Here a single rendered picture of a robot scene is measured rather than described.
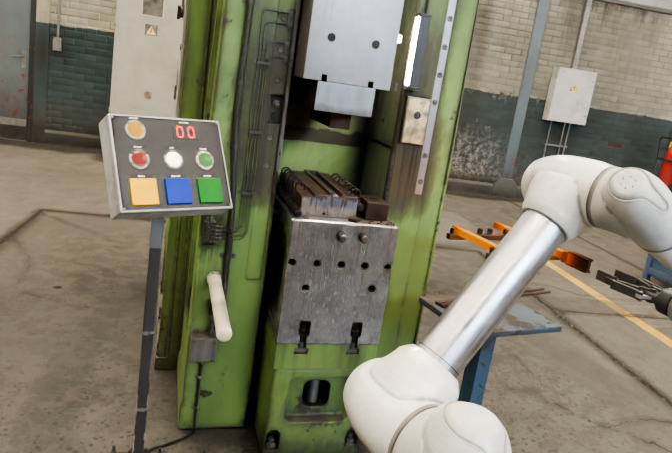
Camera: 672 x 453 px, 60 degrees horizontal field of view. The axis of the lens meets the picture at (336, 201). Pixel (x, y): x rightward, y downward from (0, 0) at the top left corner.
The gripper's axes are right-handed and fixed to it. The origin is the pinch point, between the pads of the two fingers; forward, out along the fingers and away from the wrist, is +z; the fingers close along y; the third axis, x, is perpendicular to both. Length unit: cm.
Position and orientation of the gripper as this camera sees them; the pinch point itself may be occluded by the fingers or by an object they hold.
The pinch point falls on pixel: (614, 277)
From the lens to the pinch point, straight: 194.0
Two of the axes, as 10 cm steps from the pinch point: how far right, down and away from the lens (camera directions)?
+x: 1.5, -9.7, -2.1
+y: 9.0, 0.4, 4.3
